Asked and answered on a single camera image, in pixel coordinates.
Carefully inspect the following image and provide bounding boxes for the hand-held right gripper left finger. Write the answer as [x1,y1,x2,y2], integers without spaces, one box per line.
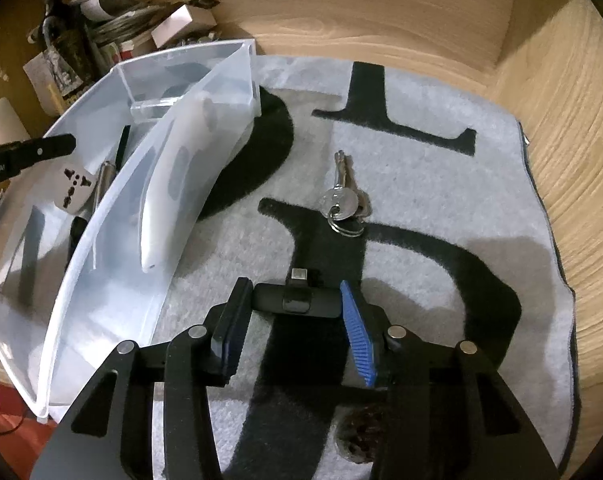
[31,277,254,480]

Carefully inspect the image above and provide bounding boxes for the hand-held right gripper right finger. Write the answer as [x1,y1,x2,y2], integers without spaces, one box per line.
[340,280,557,480]

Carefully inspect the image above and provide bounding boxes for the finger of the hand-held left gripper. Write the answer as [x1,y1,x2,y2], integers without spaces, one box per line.
[6,133,77,171]

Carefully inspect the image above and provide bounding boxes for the white travel plug adapter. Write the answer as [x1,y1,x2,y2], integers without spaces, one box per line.
[54,164,94,211]

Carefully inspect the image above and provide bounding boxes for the black clip-on device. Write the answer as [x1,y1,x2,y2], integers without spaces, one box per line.
[254,267,343,320]

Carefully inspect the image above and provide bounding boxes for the clear plastic container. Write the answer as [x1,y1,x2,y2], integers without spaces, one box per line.
[0,37,261,418]

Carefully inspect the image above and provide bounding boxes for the white handheld massager device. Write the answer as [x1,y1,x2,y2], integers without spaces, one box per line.
[140,92,217,273]

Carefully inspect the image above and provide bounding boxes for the silver keys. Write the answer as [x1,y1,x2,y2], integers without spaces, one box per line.
[321,150,371,237]

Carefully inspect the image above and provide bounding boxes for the beige rounded object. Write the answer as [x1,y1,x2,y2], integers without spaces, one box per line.
[0,97,32,148]

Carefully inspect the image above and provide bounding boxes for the white patterned card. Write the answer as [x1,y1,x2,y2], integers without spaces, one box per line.
[24,52,67,111]

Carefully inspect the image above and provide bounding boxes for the dark brown round object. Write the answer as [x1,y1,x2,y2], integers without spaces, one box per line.
[334,404,383,463]

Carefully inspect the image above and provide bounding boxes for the dark wine bottle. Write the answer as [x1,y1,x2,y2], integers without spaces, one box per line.
[36,0,97,101]

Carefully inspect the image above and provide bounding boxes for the stack of books and papers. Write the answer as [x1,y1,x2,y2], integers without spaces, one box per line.
[78,0,219,61]

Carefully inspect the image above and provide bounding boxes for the grey mat with black letters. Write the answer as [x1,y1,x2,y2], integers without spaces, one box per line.
[151,55,582,480]

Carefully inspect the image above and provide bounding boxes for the small white box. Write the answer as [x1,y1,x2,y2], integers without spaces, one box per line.
[151,4,217,46]

